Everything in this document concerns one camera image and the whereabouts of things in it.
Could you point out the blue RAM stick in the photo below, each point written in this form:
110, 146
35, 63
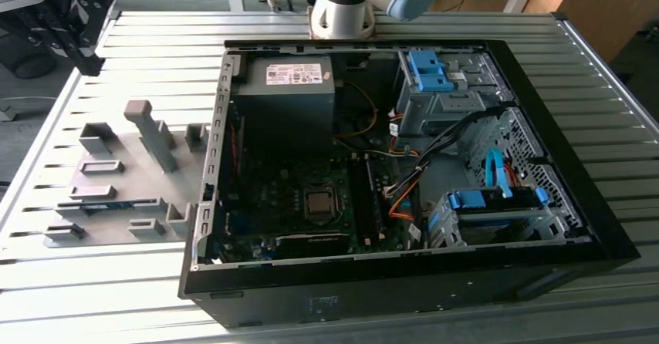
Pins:
103, 206

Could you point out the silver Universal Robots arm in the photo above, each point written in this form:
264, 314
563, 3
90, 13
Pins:
339, 16

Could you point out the black RAM slot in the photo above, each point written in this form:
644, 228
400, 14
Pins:
355, 197

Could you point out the white floor stand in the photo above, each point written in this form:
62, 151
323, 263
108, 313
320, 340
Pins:
9, 112

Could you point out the grey parts rack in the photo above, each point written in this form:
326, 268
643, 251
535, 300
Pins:
134, 166

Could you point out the grey power supply unit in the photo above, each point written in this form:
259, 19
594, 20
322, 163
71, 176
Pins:
288, 105

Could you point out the green motherboard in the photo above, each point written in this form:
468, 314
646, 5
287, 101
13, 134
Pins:
267, 205

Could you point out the CPU socket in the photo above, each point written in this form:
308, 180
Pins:
320, 187

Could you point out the silver CPU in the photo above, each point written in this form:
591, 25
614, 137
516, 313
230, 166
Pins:
320, 203

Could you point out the blue drive bay latch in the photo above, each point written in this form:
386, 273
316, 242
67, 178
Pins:
430, 70

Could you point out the black graphics card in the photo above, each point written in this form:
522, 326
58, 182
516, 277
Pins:
314, 243

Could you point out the grey metal drive cage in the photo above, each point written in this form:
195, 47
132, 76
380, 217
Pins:
452, 108

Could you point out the black open PC case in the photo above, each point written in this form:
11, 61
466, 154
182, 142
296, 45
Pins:
360, 290

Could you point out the hard disk in blue carrier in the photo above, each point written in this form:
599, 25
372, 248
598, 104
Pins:
471, 199

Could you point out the grey metal disk bay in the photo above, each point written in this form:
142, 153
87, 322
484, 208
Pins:
504, 224

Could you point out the brown wooden cabinet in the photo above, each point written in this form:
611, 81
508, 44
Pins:
607, 8

